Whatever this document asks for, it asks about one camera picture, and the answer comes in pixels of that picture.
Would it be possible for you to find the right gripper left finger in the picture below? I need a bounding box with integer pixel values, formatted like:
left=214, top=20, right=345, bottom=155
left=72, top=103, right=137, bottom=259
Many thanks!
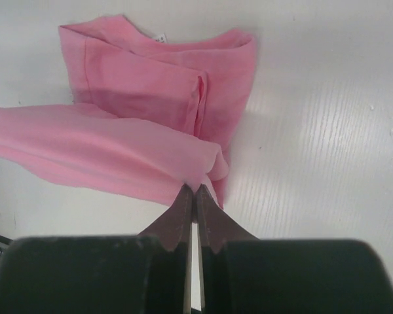
left=0, top=186, right=193, bottom=313

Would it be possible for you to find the pink t shirt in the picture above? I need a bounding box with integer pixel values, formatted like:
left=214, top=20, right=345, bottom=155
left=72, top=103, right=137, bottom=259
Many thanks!
left=0, top=15, right=256, bottom=205

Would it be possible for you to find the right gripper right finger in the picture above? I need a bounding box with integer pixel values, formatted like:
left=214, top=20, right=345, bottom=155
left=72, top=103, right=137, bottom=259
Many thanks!
left=195, top=186, right=393, bottom=313

